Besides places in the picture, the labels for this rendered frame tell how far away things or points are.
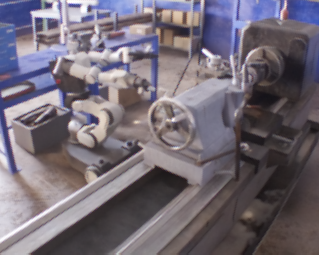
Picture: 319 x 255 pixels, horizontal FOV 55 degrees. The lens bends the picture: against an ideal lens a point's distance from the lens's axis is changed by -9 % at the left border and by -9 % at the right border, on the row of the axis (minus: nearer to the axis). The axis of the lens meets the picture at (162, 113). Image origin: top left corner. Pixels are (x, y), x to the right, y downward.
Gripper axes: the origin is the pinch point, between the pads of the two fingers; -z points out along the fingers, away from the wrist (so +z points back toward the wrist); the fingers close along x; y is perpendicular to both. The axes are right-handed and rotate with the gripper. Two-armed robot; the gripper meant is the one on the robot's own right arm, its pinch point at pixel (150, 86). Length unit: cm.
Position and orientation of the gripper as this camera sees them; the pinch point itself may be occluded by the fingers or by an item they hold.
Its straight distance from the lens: 222.5
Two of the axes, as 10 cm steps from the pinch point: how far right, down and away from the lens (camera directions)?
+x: -3.6, -4.8, -8.0
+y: 4.7, -8.3, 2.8
